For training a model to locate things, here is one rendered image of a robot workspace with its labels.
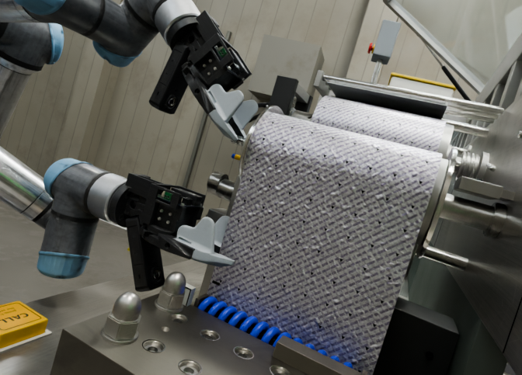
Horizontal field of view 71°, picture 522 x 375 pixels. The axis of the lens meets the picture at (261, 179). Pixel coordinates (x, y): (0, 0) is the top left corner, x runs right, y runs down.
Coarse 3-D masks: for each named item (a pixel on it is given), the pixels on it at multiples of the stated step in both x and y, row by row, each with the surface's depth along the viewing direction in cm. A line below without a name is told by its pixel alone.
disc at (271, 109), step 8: (264, 112) 52; (272, 112) 54; (280, 112) 57; (256, 120) 50; (256, 128) 50; (248, 136) 50; (248, 144) 50; (248, 152) 50; (240, 168) 50; (240, 176) 51
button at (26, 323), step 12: (0, 312) 52; (12, 312) 53; (24, 312) 54; (36, 312) 55; (0, 324) 49; (12, 324) 50; (24, 324) 51; (36, 324) 52; (0, 336) 48; (12, 336) 49; (24, 336) 51; (0, 348) 48
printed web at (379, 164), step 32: (288, 128) 50; (320, 128) 50; (352, 128) 69; (384, 128) 67; (416, 128) 66; (256, 160) 50; (288, 160) 48; (320, 160) 47; (352, 160) 46; (384, 160) 45; (416, 160) 44; (288, 192) 48; (320, 192) 46; (352, 192) 45; (384, 192) 44; (416, 192) 42; (384, 224) 43; (416, 224) 42
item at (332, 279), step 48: (240, 192) 51; (240, 240) 50; (288, 240) 48; (336, 240) 45; (384, 240) 43; (240, 288) 50; (288, 288) 47; (336, 288) 45; (384, 288) 43; (336, 336) 45; (384, 336) 43
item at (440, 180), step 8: (240, 160) 52; (440, 168) 43; (440, 176) 43; (440, 184) 42; (432, 192) 42; (440, 192) 42; (432, 200) 42; (432, 208) 42; (424, 216) 43; (432, 216) 42; (424, 224) 43; (424, 232) 44; (416, 240) 45
